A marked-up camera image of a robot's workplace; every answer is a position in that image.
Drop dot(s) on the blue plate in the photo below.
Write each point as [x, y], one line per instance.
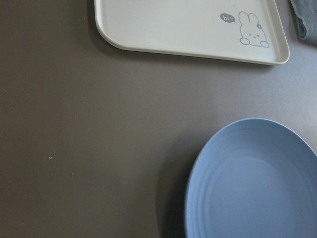
[255, 178]

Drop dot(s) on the grey folded cloth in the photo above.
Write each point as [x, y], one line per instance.
[305, 17]

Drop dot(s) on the cream rabbit tray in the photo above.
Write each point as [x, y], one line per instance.
[238, 30]

